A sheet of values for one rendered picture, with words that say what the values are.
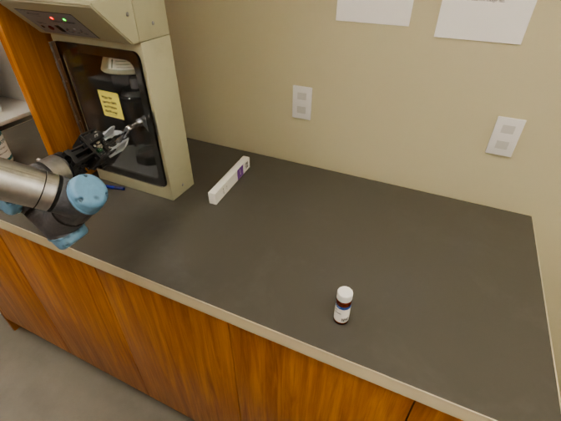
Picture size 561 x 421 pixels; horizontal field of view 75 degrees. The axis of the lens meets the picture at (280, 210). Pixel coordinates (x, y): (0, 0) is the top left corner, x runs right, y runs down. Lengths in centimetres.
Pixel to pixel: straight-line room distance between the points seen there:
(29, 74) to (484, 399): 135
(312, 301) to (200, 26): 101
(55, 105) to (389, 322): 113
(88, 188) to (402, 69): 90
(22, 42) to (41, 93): 14
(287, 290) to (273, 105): 72
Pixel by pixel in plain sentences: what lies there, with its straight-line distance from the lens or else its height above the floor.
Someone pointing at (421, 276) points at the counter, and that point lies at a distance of 99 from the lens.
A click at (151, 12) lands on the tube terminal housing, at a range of 106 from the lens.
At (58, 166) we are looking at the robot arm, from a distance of 97.
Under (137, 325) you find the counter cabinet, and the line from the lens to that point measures 129.
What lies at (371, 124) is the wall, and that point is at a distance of 127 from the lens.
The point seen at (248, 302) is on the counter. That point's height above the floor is 94.
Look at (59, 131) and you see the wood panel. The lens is 136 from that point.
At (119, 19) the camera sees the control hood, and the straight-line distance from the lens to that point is 99.
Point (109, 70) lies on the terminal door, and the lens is 112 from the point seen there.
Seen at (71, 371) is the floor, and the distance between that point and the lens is 209.
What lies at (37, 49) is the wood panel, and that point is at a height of 136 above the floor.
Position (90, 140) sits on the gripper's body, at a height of 122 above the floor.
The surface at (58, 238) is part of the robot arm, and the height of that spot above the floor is 109.
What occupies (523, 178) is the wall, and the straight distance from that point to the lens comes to 132.
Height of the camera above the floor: 161
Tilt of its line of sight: 37 degrees down
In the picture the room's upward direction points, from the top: straight up
